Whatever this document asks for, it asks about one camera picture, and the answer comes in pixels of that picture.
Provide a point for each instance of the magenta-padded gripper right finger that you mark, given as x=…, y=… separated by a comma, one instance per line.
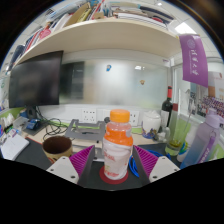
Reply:
x=165, y=168

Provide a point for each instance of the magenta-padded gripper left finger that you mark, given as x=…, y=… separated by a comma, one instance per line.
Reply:
x=61, y=169

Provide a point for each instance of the orange-capped drink bottle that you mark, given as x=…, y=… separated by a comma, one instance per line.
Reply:
x=116, y=150

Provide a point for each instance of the purple water bottle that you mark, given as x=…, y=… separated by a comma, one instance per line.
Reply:
x=200, y=143

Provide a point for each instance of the yellow floral mug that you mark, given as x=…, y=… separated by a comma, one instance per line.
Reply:
x=56, y=150

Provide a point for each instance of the green drinking glass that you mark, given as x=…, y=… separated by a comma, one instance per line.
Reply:
x=175, y=140

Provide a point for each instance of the black desk mat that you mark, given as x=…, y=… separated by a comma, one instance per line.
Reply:
x=33, y=155

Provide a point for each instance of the white lidded jar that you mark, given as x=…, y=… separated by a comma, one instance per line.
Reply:
x=151, y=125

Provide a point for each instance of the grey metal laptop stand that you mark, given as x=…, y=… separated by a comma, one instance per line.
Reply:
x=85, y=130

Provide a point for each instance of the blue electronic board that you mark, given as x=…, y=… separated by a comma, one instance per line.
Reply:
x=33, y=124

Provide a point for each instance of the dark wine bottle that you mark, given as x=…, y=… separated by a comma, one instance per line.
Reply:
x=166, y=110

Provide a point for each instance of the black computer monitor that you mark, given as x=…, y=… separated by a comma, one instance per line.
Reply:
x=35, y=80

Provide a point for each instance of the purple hanging banner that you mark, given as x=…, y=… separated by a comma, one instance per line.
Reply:
x=194, y=61

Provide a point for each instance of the ceiling light panels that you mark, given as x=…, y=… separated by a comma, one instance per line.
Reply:
x=185, y=28

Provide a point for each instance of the white shelf with books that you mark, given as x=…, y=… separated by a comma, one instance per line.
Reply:
x=106, y=33

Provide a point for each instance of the white wall socket strip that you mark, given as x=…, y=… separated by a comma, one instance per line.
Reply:
x=89, y=115

